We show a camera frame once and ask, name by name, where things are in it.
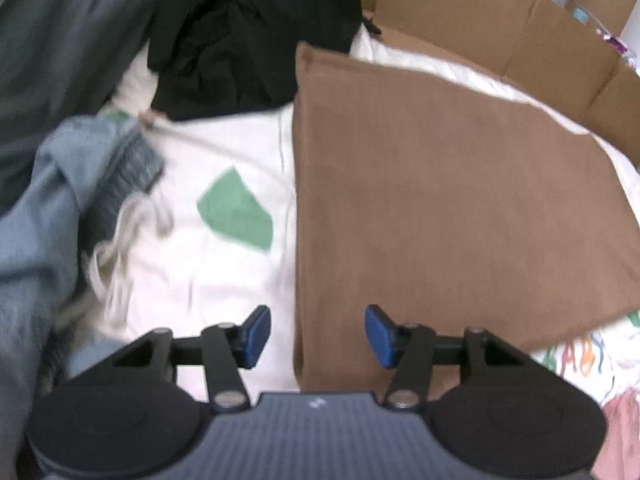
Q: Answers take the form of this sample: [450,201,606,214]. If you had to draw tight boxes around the dark grey garment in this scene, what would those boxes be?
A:
[0,0,186,211]

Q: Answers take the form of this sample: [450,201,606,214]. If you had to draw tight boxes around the black garment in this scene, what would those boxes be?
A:
[147,0,383,121]

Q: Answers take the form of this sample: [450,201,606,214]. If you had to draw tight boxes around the brown t-shirt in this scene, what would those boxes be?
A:
[291,42,640,393]

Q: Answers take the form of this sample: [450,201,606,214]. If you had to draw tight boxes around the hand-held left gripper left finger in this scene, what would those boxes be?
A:
[111,305,272,413]

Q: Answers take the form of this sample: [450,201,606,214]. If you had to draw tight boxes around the brown cardboard sheet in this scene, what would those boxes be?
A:
[315,0,640,166]

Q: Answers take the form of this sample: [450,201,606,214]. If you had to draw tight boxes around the white printed bedsheet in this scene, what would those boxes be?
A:
[65,25,640,411]

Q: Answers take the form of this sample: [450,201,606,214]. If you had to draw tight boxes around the light blue jeans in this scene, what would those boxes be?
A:
[0,115,176,461]

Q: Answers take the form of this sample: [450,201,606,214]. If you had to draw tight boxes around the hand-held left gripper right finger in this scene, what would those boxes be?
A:
[365,304,528,413]

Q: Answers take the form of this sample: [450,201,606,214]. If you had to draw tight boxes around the pink cloth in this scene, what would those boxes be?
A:
[595,390,640,480]

